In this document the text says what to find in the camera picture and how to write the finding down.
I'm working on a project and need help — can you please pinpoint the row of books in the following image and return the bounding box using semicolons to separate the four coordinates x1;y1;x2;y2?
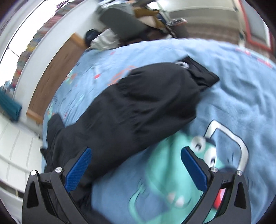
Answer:
4;7;68;92

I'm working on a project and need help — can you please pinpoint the wooden bed frame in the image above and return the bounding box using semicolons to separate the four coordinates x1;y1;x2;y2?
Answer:
26;33;87;126

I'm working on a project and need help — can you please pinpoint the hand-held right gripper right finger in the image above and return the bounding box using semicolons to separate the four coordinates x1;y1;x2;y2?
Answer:
181;146;253;224

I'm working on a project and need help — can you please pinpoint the white wardrobe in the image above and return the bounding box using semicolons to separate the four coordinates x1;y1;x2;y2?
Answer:
0;112;45;195

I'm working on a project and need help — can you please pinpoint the white garment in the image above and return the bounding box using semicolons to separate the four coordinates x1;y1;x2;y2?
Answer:
90;28;120;49

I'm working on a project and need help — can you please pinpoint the black puffer jacket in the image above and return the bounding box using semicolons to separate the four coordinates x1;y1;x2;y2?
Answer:
40;55;220;224

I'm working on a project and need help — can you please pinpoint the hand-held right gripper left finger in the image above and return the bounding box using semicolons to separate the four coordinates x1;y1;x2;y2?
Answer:
22;147;93;224

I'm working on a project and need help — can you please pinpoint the red framed picture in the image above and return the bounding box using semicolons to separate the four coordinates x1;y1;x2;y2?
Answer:
239;0;274;52

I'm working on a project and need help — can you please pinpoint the brown garment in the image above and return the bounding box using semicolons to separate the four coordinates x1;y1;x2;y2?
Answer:
134;6;164;28

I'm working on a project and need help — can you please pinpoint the teal curtain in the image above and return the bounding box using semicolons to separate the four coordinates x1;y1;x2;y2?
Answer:
0;89;23;122

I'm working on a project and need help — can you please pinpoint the blue printed blanket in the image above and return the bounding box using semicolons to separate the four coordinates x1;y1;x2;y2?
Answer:
42;38;276;224

